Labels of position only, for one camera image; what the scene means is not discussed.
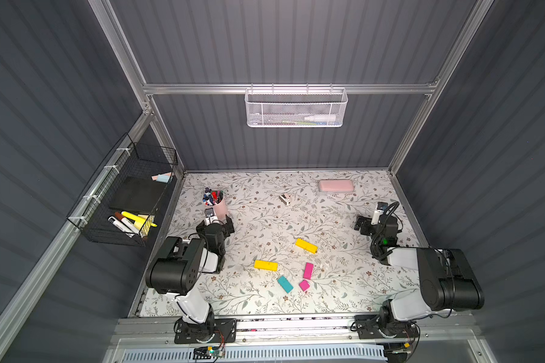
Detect black notebook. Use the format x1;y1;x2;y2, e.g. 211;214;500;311
108;176;167;215

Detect white wire basket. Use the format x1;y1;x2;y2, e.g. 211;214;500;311
245;86;348;128

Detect magenta small block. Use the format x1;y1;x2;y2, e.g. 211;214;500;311
299;280;310;291

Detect yellow highlighter marker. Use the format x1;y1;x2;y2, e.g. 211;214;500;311
121;211;157;229

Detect pink pen cup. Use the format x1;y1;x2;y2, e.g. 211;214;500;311
202;188;228;223

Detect white marker in basket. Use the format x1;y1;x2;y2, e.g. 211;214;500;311
108;216;136;237

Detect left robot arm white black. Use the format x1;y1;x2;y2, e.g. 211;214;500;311
145;216;237;344

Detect pastel sticky notes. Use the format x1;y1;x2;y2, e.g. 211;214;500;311
151;172;173;184

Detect yellow block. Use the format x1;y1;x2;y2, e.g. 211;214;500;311
295;238;318;254
254;260;279;272

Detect teal block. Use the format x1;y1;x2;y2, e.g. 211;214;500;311
277;275;294;293

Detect white bottle in basket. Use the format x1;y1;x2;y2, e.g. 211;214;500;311
304;114;337;125

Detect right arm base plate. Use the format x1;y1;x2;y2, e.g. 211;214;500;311
350;315;419;341

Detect black wire basket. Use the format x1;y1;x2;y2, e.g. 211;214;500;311
68;136;178;247

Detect magenta long block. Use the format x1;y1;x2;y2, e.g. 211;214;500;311
303;263;314;280

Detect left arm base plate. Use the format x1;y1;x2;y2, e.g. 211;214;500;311
173;318;238;345

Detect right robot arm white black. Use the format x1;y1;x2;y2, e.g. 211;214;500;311
350;201;484;339

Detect small green circuit board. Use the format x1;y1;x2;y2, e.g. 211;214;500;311
192;346;226;361

